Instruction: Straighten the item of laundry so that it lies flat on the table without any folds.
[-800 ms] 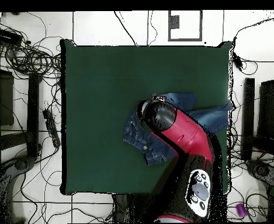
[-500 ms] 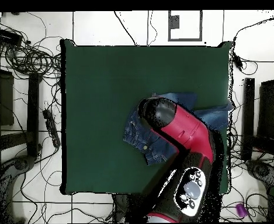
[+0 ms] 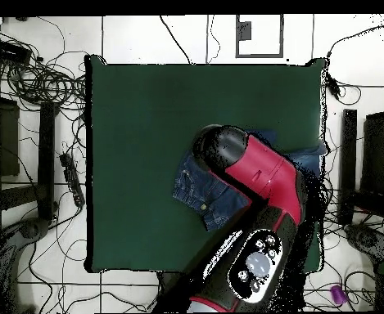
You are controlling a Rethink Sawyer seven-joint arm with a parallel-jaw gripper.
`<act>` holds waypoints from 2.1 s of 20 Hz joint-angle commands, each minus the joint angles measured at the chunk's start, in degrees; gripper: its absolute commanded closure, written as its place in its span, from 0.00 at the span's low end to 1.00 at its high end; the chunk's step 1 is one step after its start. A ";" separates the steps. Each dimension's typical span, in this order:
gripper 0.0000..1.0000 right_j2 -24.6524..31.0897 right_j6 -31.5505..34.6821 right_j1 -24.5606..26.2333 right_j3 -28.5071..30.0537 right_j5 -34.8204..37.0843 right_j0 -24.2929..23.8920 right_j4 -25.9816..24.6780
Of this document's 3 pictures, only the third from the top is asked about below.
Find blue denim jeans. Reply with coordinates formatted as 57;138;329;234
172;128;327;232

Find dark green table cloth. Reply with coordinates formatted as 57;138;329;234
84;54;327;275

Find black power strip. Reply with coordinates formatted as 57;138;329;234
59;152;87;208

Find black power adapter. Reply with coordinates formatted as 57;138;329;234
325;76;342;101

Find purple object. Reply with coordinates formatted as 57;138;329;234
329;284;348;305

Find black box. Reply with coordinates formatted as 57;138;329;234
0;38;33;65

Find thin black cable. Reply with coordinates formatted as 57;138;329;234
205;15;221;65

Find thick black cable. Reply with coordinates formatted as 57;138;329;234
159;15;192;65

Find black table frame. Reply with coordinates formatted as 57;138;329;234
337;83;384;227
0;73;60;223

